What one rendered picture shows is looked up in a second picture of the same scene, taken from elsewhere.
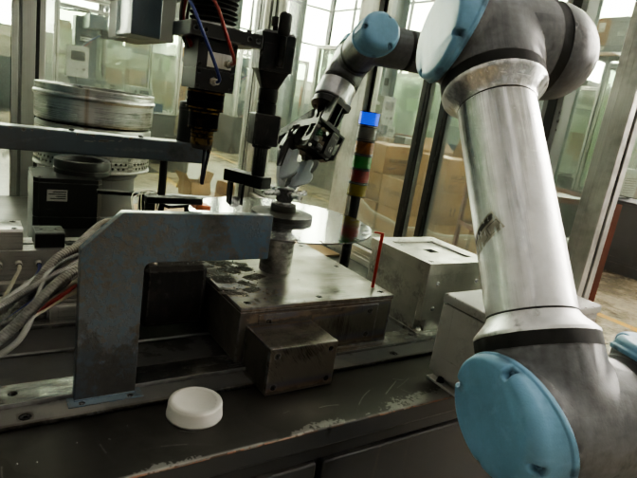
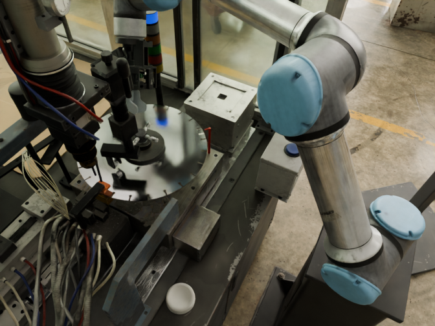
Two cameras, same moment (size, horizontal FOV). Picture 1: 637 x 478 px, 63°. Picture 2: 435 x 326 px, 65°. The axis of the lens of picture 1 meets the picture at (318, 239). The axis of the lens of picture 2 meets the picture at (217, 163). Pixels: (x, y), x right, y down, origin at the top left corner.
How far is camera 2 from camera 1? 0.60 m
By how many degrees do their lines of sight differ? 44
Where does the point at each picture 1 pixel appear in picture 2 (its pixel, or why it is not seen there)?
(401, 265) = (211, 119)
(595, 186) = not seen: hidden behind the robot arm
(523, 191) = (349, 198)
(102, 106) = not seen: outside the picture
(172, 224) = (139, 258)
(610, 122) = (332, 9)
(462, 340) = (275, 178)
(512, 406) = (358, 292)
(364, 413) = (246, 240)
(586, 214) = not seen: hidden behind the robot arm
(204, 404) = (186, 296)
